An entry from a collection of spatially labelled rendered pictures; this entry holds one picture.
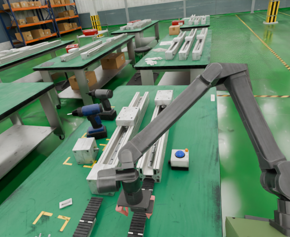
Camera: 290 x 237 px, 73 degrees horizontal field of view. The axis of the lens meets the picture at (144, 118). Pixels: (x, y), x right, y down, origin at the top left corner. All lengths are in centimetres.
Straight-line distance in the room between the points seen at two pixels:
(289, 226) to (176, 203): 36
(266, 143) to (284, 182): 11
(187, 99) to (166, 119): 9
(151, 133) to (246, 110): 30
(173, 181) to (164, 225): 20
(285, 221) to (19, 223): 92
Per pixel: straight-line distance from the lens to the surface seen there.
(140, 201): 68
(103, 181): 62
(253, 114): 69
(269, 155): 69
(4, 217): 107
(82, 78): 321
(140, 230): 76
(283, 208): 72
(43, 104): 267
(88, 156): 107
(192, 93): 65
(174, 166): 95
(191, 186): 90
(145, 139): 61
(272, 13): 1077
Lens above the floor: 147
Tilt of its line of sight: 31 degrees down
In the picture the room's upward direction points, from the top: 8 degrees counter-clockwise
